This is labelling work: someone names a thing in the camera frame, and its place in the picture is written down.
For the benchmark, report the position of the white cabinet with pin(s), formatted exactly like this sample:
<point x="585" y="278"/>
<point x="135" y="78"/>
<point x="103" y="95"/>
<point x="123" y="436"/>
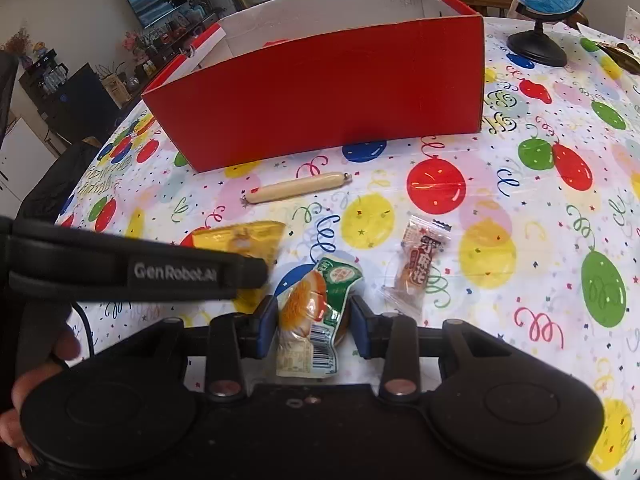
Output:
<point x="20" y="165"/>

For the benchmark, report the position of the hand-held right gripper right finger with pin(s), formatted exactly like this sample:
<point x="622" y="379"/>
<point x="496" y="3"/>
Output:
<point x="361" y="327"/>

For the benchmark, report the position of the green orange egg snack packet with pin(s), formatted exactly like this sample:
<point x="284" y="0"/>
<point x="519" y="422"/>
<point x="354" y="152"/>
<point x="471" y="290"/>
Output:
<point x="310" y="310"/>

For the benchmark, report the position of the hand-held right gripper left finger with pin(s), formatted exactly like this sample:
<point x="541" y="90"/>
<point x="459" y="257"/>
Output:
<point x="265" y="327"/>

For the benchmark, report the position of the beige sausage stick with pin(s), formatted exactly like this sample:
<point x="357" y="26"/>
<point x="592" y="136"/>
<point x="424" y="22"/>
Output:
<point x="295" y="189"/>

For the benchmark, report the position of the black upholstered chair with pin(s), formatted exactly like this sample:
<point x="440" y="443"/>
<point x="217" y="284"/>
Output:
<point x="55" y="180"/>

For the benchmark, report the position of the balloon printed tablecloth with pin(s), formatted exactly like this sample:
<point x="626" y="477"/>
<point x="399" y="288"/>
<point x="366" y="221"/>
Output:
<point x="525" y="235"/>

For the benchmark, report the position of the gold dark crumpled wrapper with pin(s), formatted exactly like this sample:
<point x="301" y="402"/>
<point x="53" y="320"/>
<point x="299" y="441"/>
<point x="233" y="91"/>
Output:
<point x="617" y="52"/>

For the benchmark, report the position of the clear brown pastry packet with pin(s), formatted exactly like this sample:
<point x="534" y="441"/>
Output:
<point x="417" y="265"/>

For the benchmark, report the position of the yellow triangular snack packet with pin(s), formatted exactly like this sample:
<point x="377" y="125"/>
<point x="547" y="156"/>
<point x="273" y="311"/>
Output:
<point x="240" y="240"/>

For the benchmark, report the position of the red cardboard box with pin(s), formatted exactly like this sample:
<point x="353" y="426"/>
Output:
<point x="320" y="90"/>

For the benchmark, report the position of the person's left hand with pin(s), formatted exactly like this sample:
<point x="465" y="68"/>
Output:
<point x="30" y="390"/>

